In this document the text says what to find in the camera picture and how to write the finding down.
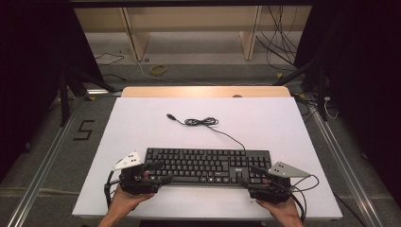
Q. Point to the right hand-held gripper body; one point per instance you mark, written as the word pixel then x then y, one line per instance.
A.
pixel 271 192

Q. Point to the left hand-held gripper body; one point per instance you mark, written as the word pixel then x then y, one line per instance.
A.
pixel 135 186

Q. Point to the black keyboard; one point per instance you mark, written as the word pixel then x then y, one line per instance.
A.
pixel 205 165

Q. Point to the person's left hand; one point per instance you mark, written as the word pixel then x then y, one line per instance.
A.
pixel 124 201

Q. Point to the person's right hand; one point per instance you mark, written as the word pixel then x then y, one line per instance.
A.
pixel 282 210

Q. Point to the white board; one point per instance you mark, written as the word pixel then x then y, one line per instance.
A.
pixel 252 126

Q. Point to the yellow tape roll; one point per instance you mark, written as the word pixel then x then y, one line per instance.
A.
pixel 158 69

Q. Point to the black metal stand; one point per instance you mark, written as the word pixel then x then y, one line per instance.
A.
pixel 312 78
pixel 71 85

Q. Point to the light wooden shelf unit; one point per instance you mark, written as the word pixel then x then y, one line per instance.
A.
pixel 195 19

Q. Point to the aluminium rail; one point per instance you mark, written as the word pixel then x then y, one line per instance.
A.
pixel 346 170
pixel 41 170

